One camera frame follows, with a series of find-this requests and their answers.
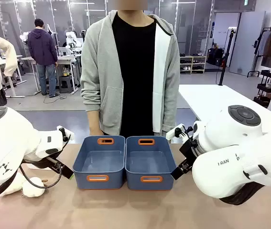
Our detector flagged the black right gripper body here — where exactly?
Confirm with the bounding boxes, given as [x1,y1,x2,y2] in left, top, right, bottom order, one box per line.
[178,139,199,166]

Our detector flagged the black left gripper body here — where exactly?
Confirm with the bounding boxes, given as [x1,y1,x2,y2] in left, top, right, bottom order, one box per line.
[22,152,63,174]

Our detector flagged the white sheep plush toy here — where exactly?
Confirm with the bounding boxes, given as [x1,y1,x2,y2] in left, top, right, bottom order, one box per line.
[0,171,49,198]

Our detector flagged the person's left forearm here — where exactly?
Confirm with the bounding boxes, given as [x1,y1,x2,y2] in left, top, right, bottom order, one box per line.
[162,89,181,134]

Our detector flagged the person's right forearm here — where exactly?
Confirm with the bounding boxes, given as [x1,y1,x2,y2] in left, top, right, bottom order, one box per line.
[80,88,102,131]

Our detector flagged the person's right hand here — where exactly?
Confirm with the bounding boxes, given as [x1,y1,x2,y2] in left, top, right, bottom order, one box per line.
[89,126,104,137]

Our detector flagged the white side table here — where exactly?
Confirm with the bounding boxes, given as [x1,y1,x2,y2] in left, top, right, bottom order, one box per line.
[178,83,271,134]

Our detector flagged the grey step stool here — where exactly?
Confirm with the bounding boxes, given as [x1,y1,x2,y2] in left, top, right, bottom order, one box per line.
[59,75,75,94]

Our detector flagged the wooden shoe rack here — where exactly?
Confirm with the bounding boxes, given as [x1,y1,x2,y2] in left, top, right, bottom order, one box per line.
[179,55,207,74]

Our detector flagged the person in grey hoodie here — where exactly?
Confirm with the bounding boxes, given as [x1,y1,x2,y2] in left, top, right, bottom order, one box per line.
[80,9,181,144]

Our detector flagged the white height-adjustable desk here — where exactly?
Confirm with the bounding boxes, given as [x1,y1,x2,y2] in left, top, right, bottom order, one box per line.
[0,54,27,98]

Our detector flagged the black bags on floor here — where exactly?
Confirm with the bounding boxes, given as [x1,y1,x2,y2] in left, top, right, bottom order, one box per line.
[206,47,226,67]

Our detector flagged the black rolling cart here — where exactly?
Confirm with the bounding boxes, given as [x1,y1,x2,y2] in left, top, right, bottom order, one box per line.
[253,69,271,108]

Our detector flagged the black tripod stand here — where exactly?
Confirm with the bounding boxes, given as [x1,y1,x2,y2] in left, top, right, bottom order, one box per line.
[217,27,237,86]

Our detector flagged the white background desk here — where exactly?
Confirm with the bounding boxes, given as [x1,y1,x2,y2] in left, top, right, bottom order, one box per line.
[20,54,82,96]

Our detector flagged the person in purple hoodie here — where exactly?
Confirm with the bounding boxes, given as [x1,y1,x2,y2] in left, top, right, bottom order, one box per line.
[27,18,60,98]

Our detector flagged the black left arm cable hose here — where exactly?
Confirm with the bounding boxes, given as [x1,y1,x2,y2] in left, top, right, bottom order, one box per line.
[0,162,63,203]

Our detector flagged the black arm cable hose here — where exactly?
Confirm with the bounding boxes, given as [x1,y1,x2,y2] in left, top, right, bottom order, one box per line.
[217,173,271,206]
[0,162,63,203]

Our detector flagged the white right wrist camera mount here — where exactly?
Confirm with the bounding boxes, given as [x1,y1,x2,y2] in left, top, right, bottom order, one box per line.
[165,123,186,140]

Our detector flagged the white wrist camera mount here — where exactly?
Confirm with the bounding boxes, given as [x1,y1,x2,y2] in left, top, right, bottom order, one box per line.
[165,123,186,140]
[56,125,72,143]

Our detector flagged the blue basket with orange handles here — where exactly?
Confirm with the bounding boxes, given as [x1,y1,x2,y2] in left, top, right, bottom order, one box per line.
[72,135,126,190]
[125,135,177,191]

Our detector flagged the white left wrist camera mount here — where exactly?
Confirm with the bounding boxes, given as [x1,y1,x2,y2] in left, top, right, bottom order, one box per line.
[56,125,72,143]

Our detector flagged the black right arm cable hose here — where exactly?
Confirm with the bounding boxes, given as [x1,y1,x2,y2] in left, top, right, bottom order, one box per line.
[217,173,271,206]

